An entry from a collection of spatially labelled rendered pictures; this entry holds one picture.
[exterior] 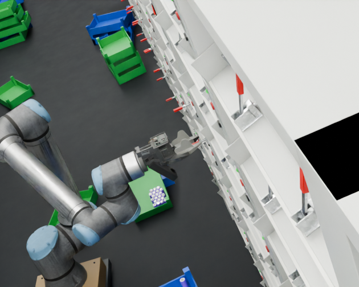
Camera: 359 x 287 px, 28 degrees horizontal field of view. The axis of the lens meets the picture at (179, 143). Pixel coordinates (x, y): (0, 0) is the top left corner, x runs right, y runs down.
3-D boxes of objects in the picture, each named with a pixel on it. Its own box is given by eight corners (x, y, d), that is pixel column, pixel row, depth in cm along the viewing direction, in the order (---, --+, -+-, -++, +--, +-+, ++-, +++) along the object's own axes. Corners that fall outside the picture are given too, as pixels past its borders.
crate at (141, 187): (173, 206, 350) (169, 199, 343) (135, 222, 350) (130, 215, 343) (154, 159, 367) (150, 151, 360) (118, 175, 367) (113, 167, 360)
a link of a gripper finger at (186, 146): (197, 136, 232) (171, 146, 233) (203, 150, 235) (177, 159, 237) (196, 131, 235) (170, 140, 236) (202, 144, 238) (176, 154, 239)
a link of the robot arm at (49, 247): (35, 270, 310) (16, 241, 301) (66, 246, 317) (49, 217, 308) (51, 284, 298) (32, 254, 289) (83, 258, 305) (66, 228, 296)
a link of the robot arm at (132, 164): (135, 185, 237) (130, 169, 245) (148, 179, 237) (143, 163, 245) (124, 165, 232) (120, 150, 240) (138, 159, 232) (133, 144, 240)
